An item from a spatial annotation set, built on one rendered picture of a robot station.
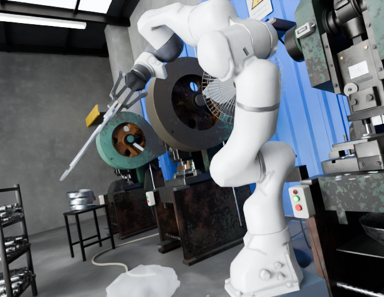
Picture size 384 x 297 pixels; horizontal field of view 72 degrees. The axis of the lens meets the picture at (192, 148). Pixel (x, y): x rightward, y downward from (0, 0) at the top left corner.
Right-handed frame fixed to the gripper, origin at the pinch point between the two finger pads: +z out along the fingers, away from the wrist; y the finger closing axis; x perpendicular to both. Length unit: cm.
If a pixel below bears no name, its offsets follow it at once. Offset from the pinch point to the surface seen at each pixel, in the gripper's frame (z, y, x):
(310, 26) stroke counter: -80, -45, 23
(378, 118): -57, -87, 35
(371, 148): -38, -84, 36
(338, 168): -35, -91, 20
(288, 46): -85, -49, 6
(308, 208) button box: -12, -86, 15
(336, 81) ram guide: -64, -66, 26
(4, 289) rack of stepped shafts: 100, -19, -152
